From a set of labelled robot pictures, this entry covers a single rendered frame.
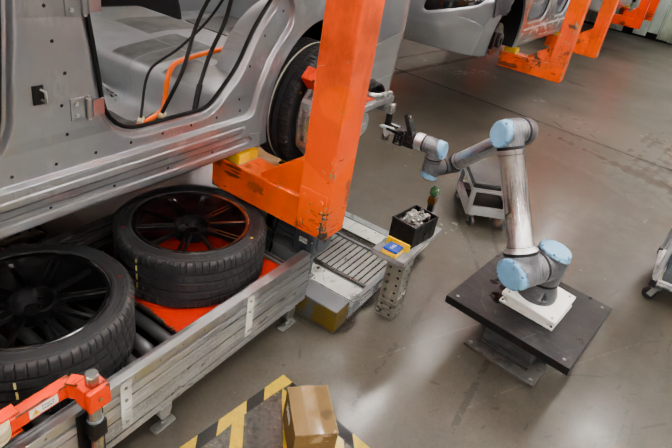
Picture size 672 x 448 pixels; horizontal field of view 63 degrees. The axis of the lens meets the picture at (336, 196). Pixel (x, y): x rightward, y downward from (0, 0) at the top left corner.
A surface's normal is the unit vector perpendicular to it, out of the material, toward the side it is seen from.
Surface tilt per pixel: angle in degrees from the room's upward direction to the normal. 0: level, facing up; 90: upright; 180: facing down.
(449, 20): 89
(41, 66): 89
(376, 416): 0
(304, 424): 0
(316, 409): 0
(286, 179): 90
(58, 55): 89
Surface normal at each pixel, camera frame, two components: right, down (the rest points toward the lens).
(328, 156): -0.55, 0.33
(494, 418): 0.15, -0.87
